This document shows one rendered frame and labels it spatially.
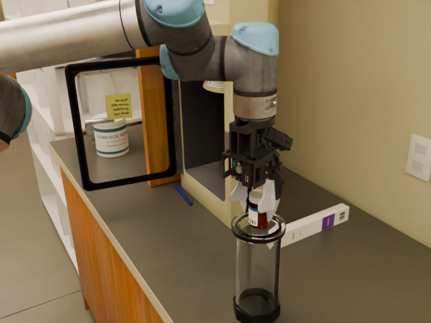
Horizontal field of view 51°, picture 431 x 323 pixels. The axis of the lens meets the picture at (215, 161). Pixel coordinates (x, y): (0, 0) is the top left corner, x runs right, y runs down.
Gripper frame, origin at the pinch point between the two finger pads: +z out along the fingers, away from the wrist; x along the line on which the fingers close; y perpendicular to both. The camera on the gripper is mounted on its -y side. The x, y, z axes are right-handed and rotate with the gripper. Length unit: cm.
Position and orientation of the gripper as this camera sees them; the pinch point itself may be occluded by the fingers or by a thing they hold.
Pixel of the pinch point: (259, 209)
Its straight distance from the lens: 88.8
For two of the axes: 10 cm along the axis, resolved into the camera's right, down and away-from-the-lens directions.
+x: 7.8, 2.4, -5.7
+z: 0.2, 9.1, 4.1
